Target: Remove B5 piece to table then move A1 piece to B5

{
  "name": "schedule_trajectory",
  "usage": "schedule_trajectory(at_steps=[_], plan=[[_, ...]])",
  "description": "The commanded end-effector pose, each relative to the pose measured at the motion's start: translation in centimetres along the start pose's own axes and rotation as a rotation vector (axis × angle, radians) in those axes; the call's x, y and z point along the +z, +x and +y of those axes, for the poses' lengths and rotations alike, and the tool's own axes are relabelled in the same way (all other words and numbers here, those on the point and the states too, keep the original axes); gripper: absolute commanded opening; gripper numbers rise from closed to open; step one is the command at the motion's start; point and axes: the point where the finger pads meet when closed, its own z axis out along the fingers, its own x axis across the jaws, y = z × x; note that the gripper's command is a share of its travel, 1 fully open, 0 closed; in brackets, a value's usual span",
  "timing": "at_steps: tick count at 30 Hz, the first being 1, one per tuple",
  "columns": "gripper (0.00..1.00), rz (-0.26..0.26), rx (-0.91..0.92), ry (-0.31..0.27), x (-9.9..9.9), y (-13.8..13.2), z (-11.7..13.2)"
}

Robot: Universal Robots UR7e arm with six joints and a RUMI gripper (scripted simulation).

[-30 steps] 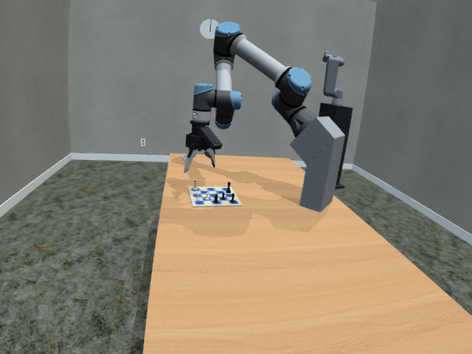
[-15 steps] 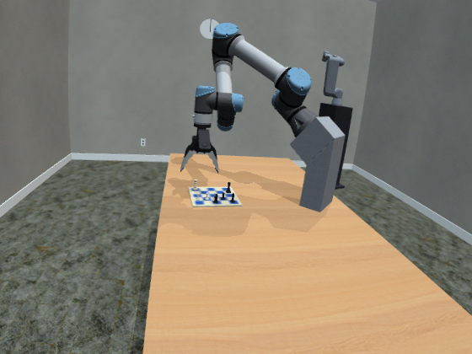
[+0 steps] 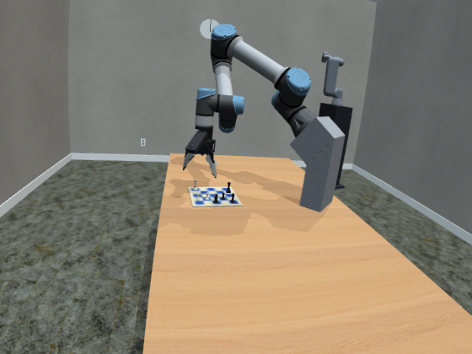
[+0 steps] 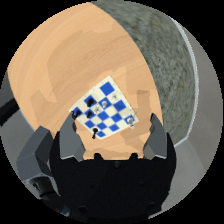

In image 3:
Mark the blue and white chessboard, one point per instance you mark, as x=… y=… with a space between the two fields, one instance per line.
x=210 y=203

